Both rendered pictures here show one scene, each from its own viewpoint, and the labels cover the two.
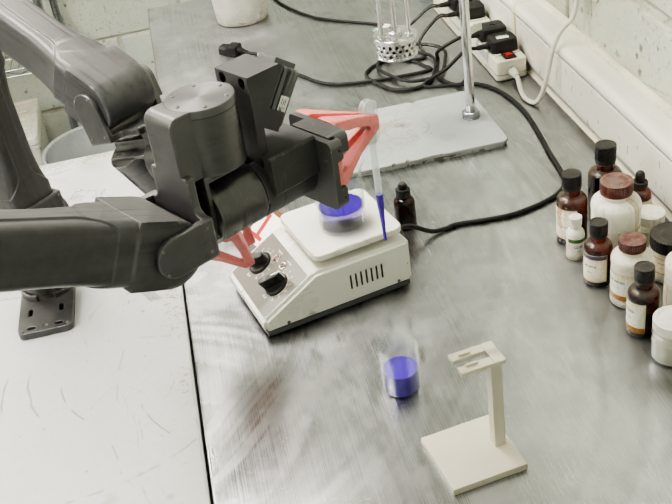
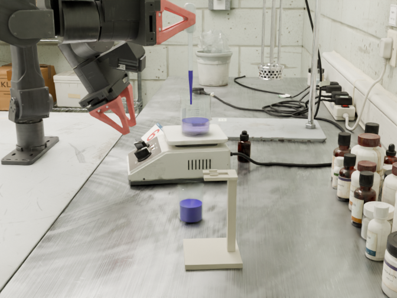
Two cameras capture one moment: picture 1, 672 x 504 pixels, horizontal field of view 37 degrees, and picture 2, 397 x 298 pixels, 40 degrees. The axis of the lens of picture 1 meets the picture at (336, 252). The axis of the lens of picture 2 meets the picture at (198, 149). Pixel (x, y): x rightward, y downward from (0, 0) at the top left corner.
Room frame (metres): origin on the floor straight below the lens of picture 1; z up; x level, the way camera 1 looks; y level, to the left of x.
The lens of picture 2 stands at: (0.03, -0.22, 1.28)
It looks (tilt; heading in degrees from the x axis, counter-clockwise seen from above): 17 degrees down; 11
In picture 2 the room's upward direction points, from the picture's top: straight up
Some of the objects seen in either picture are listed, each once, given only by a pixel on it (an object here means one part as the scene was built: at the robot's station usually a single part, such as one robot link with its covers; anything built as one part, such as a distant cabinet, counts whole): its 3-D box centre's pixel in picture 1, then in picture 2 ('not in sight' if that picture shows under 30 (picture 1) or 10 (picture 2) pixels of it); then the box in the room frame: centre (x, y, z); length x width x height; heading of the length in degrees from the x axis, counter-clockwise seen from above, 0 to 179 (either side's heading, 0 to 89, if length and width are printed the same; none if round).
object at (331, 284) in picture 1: (325, 258); (181, 155); (1.07, 0.01, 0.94); 0.22 x 0.13 x 0.08; 110
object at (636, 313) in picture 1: (643, 298); (364, 198); (0.89, -0.33, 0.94); 0.04 x 0.04 x 0.09
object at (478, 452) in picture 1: (469, 408); (211, 214); (0.73, -0.11, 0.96); 0.08 x 0.08 x 0.13; 14
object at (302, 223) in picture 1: (339, 223); (194, 133); (1.08, -0.01, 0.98); 0.12 x 0.12 x 0.01; 20
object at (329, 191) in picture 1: (280, 171); (119, 20); (0.78, 0.04, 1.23); 0.10 x 0.07 x 0.07; 38
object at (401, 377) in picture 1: (400, 366); (191, 202); (0.85, -0.05, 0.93); 0.04 x 0.04 x 0.06
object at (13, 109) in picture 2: not in sight; (31, 108); (1.15, 0.38, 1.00); 0.09 x 0.06 x 0.06; 138
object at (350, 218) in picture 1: (341, 196); (197, 114); (1.07, -0.02, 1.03); 0.07 x 0.06 x 0.08; 108
